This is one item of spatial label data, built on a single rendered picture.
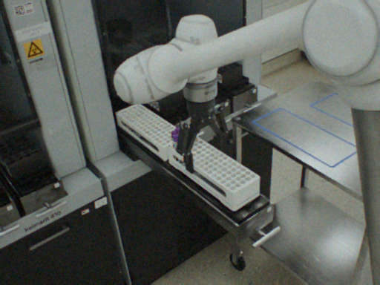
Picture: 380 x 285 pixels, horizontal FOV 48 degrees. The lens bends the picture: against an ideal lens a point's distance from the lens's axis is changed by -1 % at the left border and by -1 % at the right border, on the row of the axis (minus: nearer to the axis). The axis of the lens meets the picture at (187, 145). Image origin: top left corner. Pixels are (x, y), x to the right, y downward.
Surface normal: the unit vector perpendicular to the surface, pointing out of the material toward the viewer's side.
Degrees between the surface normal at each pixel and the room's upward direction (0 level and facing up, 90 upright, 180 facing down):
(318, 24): 86
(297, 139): 0
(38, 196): 90
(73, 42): 90
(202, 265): 0
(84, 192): 90
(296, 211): 0
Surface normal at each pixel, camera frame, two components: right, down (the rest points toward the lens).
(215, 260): -0.07, -0.82
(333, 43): -0.75, 0.34
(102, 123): 0.61, 0.42
